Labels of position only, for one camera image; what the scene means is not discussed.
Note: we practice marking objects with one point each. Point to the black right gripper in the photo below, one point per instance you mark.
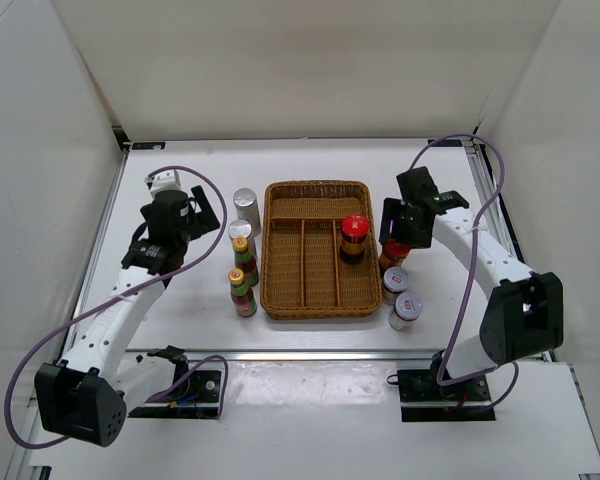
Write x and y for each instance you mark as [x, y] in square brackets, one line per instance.
[391, 211]

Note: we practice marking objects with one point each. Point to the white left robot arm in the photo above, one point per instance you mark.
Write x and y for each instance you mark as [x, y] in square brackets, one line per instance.
[88, 394]

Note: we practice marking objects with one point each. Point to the red-lid sauce jar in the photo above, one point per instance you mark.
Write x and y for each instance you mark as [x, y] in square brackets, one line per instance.
[354, 232]
[392, 255]

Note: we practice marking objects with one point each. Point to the far silver-lid salt shaker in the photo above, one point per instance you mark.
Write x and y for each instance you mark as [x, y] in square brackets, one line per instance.
[246, 205]

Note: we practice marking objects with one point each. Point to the brown wicker basket tray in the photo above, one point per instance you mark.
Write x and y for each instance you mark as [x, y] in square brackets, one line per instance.
[303, 276]

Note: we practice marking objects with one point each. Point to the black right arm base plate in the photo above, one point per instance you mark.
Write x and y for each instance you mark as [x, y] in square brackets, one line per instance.
[422, 400]

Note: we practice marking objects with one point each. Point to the green-label sauce bottle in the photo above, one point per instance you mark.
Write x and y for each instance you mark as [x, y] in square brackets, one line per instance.
[245, 260]
[241, 293]

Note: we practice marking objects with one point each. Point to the silver-lid salt shaker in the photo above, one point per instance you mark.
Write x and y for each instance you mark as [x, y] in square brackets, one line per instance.
[246, 205]
[240, 227]

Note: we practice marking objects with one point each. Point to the near green-label sauce bottle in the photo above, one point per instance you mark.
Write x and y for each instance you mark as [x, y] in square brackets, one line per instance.
[241, 293]

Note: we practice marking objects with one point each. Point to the far green-label sauce bottle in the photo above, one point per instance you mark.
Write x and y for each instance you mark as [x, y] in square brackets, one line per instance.
[245, 260]

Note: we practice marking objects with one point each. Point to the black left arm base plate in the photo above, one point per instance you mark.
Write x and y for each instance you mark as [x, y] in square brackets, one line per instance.
[199, 398]

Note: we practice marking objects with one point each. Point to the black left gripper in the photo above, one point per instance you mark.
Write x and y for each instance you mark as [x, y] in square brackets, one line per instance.
[204, 221]

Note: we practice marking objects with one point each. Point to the near silver-lid salt shaker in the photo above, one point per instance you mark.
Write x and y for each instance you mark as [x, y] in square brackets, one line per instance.
[240, 227]

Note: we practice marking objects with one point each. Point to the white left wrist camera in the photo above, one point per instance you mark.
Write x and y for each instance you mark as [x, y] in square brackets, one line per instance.
[168, 180]

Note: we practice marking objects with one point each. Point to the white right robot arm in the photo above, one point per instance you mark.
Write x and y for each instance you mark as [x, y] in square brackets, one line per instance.
[525, 310]

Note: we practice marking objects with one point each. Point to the white-lid spice jar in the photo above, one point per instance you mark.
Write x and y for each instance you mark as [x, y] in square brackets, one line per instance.
[395, 281]
[406, 309]

